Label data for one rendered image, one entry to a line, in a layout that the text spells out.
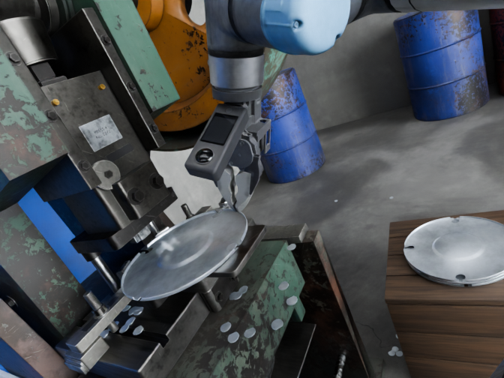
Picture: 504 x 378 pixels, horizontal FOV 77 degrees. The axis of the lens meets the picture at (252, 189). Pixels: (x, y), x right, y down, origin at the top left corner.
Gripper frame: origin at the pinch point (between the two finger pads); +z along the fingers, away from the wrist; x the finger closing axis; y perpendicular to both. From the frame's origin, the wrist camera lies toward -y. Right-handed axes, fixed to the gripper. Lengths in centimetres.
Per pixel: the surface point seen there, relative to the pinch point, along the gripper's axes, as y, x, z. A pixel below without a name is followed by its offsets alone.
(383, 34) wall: 331, -7, 9
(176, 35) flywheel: 38, 34, -21
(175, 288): -10.1, 7.4, 12.7
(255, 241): 2.0, -2.9, 8.3
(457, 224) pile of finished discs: 58, -50, 32
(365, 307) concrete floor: 57, -31, 82
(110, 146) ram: 1.9, 27.4, -5.9
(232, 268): -5.5, -1.8, 8.7
